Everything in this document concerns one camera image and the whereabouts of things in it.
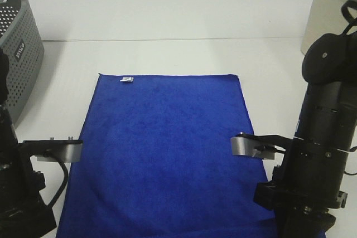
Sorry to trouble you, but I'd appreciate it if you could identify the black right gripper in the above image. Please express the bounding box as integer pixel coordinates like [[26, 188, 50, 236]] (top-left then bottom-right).
[[253, 165, 348, 237]]

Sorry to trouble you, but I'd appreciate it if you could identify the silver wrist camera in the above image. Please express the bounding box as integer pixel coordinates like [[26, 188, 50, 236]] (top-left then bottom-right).
[[18, 139, 83, 163], [230, 133, 293, 160]]

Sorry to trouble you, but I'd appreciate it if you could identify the grey perforated plastic basket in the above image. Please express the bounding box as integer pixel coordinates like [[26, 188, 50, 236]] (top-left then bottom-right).
[[1, 0, 44, 123]]

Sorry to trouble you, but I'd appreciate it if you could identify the beige storage box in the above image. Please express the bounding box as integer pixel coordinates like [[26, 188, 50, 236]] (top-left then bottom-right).
[[301, 0, 356, 54]]

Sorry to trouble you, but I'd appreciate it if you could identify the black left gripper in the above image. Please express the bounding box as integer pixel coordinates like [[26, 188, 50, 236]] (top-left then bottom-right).
[[1, 169, 57, 237]]

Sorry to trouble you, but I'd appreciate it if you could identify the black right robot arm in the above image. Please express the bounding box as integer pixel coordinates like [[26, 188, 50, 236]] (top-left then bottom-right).
[[254, 15, 356, 237]]

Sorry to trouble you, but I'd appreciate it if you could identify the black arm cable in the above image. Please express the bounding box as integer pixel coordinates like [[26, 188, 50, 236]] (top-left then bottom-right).
[[44, 154, 70, 210], [340, 0, 357, 37]]

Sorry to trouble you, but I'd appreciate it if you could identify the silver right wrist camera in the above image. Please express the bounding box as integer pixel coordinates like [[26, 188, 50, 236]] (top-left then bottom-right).
[[230, 133, 293, 160]]

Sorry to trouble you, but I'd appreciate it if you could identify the blue microfibre towel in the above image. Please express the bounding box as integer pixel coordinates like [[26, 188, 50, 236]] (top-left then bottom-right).
[[57, 75, 277, 237]]

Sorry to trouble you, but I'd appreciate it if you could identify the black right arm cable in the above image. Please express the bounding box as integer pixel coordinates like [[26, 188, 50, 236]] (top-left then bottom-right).
[[340, 0, 357, 37]]

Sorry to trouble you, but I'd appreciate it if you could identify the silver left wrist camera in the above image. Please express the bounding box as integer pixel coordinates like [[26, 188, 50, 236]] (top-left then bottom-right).
[[18, 139, 83, 163]]

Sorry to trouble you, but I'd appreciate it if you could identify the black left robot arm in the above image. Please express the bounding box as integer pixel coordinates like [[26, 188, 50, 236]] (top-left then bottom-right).
[[1, 52, 56, 237]]

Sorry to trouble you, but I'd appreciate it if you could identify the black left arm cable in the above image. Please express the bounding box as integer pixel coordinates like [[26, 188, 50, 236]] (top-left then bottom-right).
[[44, 154, 70, 210]]

